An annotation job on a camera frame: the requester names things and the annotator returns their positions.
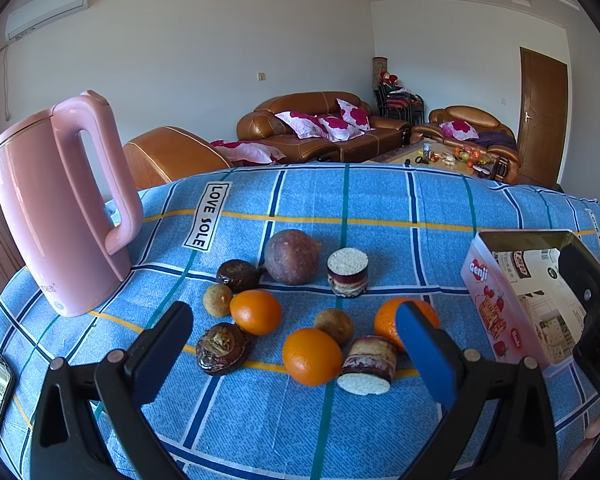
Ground sugarcane piece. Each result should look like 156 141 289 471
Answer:
326 247 370 298
337 336 398 396

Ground large orange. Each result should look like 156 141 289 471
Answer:
374 297 440 352

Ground wrinkled dark brown fruit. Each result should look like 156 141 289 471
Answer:
196 322 252 376

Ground large purple passion fruit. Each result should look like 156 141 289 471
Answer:
264 229 322 285

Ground small brown kiwi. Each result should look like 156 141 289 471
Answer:
202 284 233 318

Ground small dark passion fruit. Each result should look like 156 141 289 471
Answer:
216 259 264 295

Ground person's hand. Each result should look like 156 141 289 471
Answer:
560 414 600 479

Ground pink tin box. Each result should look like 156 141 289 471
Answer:
460 230 600 378

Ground blue plaid tablecloth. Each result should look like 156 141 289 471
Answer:
0 164 600 479

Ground pink electric kettle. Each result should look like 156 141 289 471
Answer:
0 91 144 316

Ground wooden coffee table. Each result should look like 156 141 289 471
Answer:
370 140 496 179

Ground brown leather armchair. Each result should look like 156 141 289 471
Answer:
410 105 521 184

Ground floral pillow on armchair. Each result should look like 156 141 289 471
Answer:
440 119 479 141

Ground brown wooden door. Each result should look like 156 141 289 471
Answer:
517 48 568 188

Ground floral pillow middle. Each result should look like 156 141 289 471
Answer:
317 115 364 142

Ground floral pillow right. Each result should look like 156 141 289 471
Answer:
337 99 372 131

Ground stacked dark chairs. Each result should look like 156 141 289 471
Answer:
374 84 425 126

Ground brown leather three-seat sofa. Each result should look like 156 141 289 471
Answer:
236 91 411 162

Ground floral pillow left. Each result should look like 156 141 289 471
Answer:
275 110 327 140

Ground brown leather ottoman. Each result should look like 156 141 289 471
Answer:
123 126 233 190

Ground white wall air conditioner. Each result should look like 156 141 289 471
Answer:
5 0 88 44

